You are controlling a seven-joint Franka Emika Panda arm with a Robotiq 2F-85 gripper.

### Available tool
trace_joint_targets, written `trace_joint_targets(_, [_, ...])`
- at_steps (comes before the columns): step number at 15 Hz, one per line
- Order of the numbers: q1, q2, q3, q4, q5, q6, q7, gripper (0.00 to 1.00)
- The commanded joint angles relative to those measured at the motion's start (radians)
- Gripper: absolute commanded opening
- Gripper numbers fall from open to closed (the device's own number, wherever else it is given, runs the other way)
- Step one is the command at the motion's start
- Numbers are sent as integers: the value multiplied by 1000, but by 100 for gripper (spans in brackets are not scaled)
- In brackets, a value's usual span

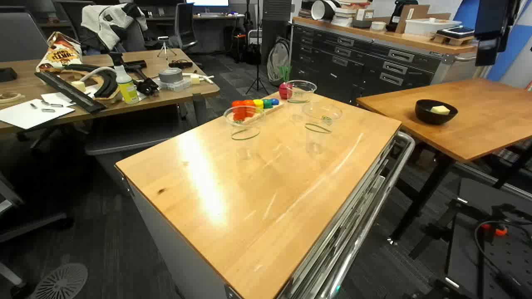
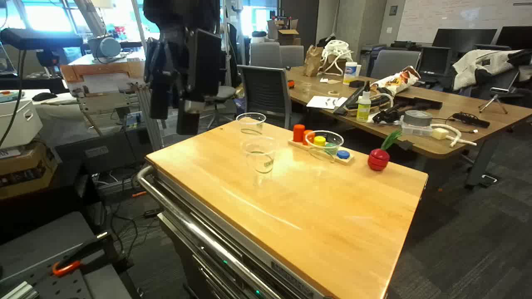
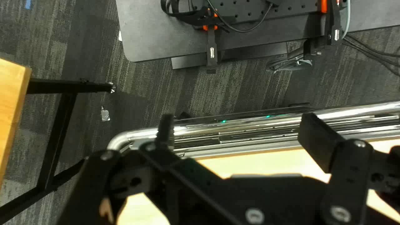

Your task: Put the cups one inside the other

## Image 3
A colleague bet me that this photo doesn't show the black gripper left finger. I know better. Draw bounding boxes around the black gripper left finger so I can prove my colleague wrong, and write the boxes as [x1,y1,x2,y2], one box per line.
[57,113,233,225]

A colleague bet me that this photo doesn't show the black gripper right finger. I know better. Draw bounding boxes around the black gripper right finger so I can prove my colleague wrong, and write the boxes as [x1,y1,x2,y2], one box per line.
[297,112,400,225]

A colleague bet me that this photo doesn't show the steel tool cart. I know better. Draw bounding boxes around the steel tool cart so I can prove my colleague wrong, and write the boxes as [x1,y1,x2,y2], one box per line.
[106,98,400,161]

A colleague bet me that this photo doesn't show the dark grey floor platform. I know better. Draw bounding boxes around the dark grey floor platform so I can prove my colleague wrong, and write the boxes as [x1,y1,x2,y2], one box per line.
[116,0,400,61]

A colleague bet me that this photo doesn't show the black metal table frame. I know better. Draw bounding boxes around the black metal table frame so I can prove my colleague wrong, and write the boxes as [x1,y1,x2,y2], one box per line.
[0,78,114,225]

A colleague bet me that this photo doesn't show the orange handled clamp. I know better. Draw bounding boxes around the orange handled clamp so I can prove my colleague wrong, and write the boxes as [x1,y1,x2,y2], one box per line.
[194,6,218,73]

